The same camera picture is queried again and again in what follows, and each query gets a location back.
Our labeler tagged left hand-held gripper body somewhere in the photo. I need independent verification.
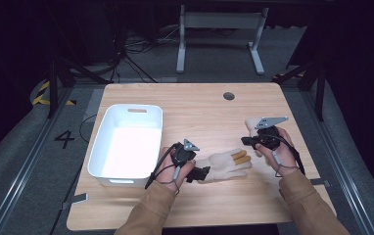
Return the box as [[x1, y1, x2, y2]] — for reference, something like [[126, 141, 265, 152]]
[[169, 138, 201, 169]]

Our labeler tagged grey tape piece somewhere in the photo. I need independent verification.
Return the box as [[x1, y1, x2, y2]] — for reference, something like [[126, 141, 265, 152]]
[[308, 177, 333, 189], [60, 192, 89, 211]]

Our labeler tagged grey metal table frame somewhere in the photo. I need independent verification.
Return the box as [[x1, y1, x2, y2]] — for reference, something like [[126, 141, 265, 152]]
[[175, 4, 270, 75]]

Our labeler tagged black metal stand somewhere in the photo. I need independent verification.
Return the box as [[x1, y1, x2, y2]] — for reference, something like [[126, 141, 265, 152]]
[[270, 60, 327, 122], [46, 54, 113, 119]]

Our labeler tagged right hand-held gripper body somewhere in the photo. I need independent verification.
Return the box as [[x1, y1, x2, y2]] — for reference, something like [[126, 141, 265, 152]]
[[254, 116, 290, 152]]

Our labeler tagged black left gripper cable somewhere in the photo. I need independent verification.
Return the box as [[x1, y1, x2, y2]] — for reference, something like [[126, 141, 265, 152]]
[[144, 142, 182, 190]]

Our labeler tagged person's right hand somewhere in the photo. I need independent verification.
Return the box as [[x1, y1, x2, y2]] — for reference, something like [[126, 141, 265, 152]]
[[255, 126, 300, 178]]

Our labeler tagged grey right gripper strap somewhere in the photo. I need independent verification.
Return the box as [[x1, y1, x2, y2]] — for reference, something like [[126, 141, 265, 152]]
[[271, 150, 300, 179]]

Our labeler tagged person's left hand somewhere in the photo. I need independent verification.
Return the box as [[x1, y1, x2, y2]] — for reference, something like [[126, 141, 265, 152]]
[[155, 146, 197, 194]]

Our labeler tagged bundle of black cables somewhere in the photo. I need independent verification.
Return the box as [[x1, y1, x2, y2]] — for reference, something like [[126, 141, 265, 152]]
[[109, 24, 183, 84]]

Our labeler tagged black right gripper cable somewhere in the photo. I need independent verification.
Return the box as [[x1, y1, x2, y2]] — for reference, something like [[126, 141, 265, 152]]
[[262, 131, 306, 176]]

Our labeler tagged white plastic storage bin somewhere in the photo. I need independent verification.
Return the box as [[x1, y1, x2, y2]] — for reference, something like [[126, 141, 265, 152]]
[[87, 103, 164, 189]]

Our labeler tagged black floor cable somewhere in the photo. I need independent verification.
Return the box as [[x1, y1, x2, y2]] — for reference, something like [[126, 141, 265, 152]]
[[48, 113, 99, 235]]

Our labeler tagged yellow black hazard tape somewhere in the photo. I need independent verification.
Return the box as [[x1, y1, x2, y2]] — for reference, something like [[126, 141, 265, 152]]
[[31, 80, 77, 107]]

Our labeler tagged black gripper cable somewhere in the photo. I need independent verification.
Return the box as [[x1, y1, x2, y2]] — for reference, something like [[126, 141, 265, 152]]
[[262, 131, 306, 176], [144, 142, 182, 190]]

